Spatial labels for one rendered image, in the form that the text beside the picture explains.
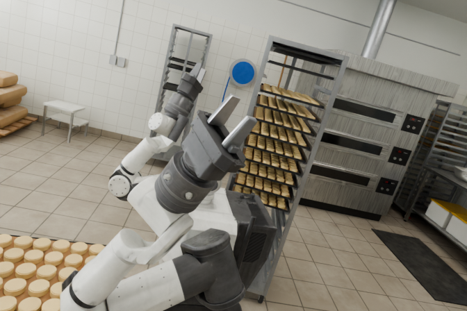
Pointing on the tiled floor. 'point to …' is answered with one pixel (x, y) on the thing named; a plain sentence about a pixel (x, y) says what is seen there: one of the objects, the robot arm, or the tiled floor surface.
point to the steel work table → (452, 201)
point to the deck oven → (366, 133)
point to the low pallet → (17, 125)
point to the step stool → (64, 116)
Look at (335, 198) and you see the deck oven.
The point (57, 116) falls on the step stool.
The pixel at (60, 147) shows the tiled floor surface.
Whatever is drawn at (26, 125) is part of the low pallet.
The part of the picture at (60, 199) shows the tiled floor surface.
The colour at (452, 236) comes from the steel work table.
